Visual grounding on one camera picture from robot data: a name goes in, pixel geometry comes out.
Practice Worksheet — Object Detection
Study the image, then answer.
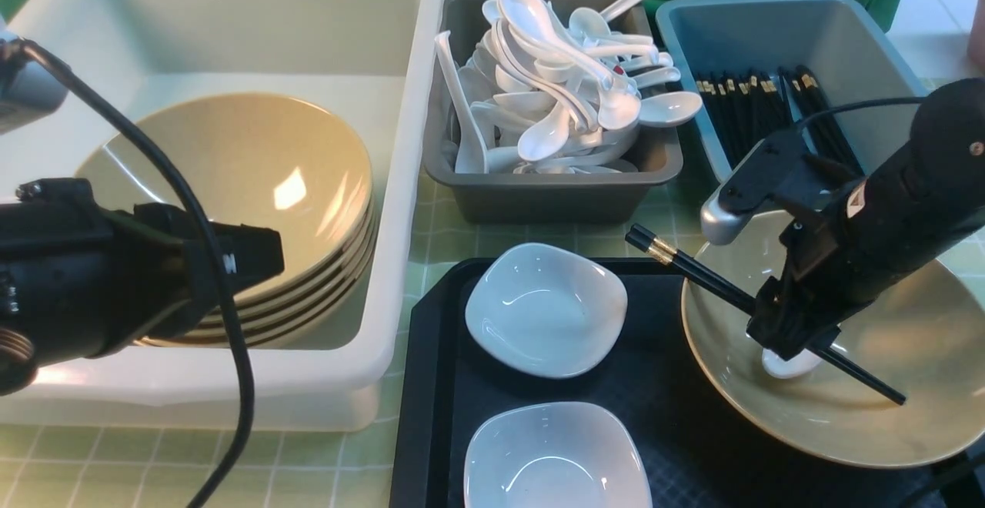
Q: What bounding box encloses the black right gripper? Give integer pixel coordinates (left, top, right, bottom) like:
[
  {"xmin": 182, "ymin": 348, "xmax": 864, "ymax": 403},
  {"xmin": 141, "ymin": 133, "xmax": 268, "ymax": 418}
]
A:
[{"xmin": 746, "ymin": 78, "xmax": 984, "ymax": 359}]

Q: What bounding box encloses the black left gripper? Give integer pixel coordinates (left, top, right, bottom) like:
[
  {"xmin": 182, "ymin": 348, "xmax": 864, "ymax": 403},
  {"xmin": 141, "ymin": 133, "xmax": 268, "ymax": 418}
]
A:
[{"xmin": 0, "ymin": 178, "xmax": 285, "ymax": 396}]

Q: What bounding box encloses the black chopstick gold band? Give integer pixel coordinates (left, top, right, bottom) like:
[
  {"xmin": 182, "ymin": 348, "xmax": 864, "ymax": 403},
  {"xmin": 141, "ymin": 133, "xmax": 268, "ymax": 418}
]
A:
[{"xmin": 625, "ymin": 231, "xmax": 907, "ymax": 406}]

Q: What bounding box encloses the white soup spoon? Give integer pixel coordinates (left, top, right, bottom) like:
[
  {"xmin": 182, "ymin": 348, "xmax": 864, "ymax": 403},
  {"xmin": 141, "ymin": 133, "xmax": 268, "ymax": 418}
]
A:
[{"xmin": 760, "ymin": 348, "xmax": 823, "ymax": 379}]

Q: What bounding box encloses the white square dish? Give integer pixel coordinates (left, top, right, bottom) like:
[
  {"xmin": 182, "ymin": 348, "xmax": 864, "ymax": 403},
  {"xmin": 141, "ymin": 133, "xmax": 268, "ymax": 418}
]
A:
[
  {"xmin": 463, "ymin": 402, "xmax": 653, "ymax": 507},
  {"xmin": 464, "ymin": 242, "xmax": 629, "ymax": 379}
]

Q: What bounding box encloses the bundle of black chopsticks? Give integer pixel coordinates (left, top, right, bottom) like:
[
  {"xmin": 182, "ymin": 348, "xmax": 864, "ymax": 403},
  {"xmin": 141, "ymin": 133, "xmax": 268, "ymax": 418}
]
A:
[{"xmin": 693, "ymin": 65, "xmax": 831, "ymax": 165}]

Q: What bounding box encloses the blue plastic chopstick bin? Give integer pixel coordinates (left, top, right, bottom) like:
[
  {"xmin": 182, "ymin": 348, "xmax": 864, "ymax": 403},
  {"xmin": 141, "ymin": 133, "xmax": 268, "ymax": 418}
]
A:
[{"xmin": 655, "ymin": 0, "xmax": 932, "ymax": 185}]

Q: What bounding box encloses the green checkered tablecloth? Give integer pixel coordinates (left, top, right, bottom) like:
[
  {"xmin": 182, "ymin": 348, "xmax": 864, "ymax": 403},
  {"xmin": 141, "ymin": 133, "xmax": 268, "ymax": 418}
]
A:
[{"xmin": 0, "ymin": 77, "xmax": 985, "ymax": 508}]

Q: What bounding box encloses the stack of tan bowls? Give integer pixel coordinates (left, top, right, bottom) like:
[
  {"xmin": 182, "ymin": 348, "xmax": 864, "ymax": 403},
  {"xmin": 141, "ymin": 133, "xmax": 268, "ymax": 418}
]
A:
[{"xmin": 135, "ymin": 200, "xmax": 379, "ymax": 349}]

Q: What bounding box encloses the black plastic serving tray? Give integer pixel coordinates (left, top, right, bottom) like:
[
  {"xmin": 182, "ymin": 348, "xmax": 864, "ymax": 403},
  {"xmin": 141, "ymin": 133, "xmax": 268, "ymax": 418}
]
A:
[{"xmin": 389, "ymin": 258, "xmax": 983, "ymax": 507}]

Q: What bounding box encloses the pile of white spoons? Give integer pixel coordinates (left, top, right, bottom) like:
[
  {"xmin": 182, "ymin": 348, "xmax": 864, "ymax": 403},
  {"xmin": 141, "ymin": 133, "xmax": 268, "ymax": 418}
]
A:
[{"xmin": 456, "ymin": 0, "xmax": 704, "ymax": 175}]

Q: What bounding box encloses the large white plastic tub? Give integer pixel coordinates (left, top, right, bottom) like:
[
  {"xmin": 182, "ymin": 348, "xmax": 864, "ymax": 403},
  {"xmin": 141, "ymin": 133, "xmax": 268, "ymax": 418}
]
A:
[{"xmin": 2, "ymin": 0, "xmax": 444, "ymax": 431}]

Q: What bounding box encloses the upright white spoon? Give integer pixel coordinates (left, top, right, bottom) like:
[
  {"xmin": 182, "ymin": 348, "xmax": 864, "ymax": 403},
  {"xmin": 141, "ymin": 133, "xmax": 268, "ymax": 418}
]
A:
[{"xmin": 434, "ymin": 30, "xmax": 489, "ymax": 174}]

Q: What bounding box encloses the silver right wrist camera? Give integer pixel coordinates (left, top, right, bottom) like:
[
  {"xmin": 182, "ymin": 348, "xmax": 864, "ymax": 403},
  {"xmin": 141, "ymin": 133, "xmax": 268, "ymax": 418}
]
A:
[{"xmin": 700, "ymin": 127, "xmax": 862, "ymax": 246}]

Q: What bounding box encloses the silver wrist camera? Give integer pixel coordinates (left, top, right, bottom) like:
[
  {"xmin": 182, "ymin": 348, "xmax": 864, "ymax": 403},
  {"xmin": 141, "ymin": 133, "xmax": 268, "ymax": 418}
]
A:
[
  {"xmin": 700, "ymin": 127, "xmax": 862, "ymax": 246},
  {"xmin": 1, "ymin": 52, "xmax": 68, "ymax": 134}
]

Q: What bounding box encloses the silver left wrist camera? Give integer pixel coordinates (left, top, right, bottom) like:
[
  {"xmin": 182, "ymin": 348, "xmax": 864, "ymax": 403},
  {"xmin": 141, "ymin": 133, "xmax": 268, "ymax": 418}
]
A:
[{"xmin": 1, "ymin": 52, "xmax": 68, "ymax": 134}]

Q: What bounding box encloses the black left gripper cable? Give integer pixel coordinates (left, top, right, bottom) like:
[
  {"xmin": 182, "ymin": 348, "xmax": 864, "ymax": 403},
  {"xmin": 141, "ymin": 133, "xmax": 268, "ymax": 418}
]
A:
[{"xmin": 8, "ymin": 38, "xmax": 255, "ymax": 508}]

